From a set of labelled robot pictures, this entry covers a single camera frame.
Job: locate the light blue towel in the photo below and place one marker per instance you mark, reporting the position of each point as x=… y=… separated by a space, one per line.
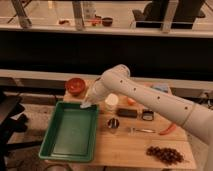
x=85 y=105

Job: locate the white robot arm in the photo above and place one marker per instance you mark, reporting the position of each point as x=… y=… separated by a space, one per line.
x=194 y=118

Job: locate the red bowl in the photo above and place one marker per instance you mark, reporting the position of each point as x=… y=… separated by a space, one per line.
x=75 y=86

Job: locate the dark bowl on far table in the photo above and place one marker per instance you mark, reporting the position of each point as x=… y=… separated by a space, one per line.
x=107 y=21

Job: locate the white paper cup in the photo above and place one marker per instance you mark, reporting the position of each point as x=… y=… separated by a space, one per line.
x=111 y=102

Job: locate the orange round fruit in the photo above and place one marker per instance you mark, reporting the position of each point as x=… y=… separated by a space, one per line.
x=131 y=101

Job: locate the black rectangular block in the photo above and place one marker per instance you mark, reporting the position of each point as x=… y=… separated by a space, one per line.
x=127 y=113

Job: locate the small metal cup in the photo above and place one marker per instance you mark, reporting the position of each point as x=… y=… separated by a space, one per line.
x=113 y=123

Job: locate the small black tin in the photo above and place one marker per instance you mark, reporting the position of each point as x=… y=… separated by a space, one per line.
x=147 y=115

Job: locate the silver metal utensil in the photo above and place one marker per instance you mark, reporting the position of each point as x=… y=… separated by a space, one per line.
x=132 y=129

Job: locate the green plastic tray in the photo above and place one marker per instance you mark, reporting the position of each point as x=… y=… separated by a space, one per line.
x=71 y=133

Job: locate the red chili pepper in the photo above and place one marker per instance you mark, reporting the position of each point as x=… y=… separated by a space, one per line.
x=168 y=130

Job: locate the bunch of dark grapes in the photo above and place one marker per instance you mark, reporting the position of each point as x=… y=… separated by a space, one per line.
x=167 y=156

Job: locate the black equipment at left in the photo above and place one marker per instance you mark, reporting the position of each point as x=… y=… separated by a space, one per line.
x=9 y=106

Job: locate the black office chair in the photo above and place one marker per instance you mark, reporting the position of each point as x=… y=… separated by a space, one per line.
x=179 y=14

